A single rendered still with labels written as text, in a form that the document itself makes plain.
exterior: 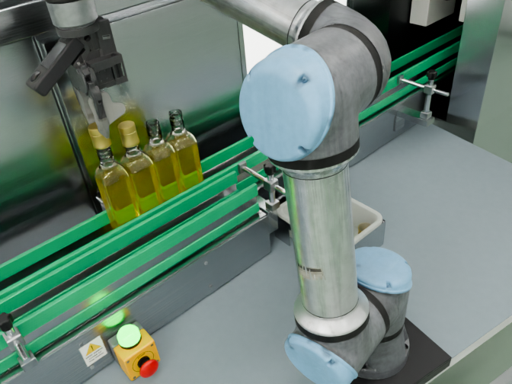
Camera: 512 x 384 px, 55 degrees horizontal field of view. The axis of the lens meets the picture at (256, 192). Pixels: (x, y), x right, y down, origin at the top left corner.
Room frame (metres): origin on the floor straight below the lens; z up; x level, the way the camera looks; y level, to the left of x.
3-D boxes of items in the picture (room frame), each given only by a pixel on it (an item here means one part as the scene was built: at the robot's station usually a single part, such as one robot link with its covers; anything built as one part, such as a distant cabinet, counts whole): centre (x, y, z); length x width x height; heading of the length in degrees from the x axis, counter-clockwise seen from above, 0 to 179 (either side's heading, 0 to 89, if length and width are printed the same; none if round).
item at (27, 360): (0.52, 0.42, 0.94); 0.07 x 0.04 x 0.13; 38
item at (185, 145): (0.95, 0.16, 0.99); 0.06 x 0.06 x 0.21; 37
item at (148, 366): (0.58, 0.25, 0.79); 0.04 x 0.03 x 0.04; 128
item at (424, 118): (1.33, -0.52, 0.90); 0.17 x 0.05 x 0.23; 38
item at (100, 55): (0.86, 0.27, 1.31); 0.09 x 0.08 x 0.12; 127
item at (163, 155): (0.92, 0.20, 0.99); 0.06 x 0.06 x 0.21; 38
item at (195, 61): (1.22, 0.03, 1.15); 0.90 x 0.03 x 0.34; 128
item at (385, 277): (0.58, -0.19, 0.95); 0.13 x 0.12 x 0.14; 138
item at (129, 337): (0.62, 0.28, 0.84); 0.04 x 0.04 x 0.03
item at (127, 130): (0.88, 0.25, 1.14); 0.04 x 0.04 x 0.04
